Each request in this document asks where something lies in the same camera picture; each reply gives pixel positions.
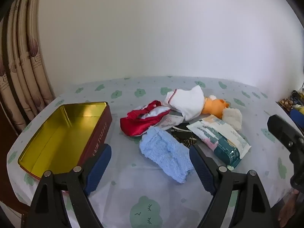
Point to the black patterned pouch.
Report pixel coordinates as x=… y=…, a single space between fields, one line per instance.
x=185 y=139

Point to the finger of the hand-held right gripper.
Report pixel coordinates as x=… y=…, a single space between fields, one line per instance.
x=282 y=130

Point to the red tin box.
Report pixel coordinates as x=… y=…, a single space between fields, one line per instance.
x=59 y=135

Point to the teal and white tissue pack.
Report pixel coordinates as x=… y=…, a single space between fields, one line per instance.
x=223 y=142

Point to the person's right hand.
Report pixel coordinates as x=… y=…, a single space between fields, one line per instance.
x=288 y=209

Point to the blue object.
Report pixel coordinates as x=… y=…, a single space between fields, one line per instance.
x=298 y=120

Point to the white sock with red stripe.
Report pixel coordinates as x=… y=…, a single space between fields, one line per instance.
x=187 y=102

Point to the light blue fluffy towel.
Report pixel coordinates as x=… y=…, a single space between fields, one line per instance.
x=163 y=149

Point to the beige patterned curtain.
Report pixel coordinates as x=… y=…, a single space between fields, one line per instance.
x=26 y=64

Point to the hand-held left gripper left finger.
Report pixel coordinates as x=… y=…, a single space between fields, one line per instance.
x=99 y=168

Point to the orange and white plush toy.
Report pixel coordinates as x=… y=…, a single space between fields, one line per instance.
x=212 y=108

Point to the dark cluttered pile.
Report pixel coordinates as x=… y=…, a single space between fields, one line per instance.
x=288 y=102

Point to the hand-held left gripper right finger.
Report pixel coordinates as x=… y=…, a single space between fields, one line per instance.
x=201 y=171

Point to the white tablecloth with green clouds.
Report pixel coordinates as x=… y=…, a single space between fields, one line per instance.
x=142 y=194

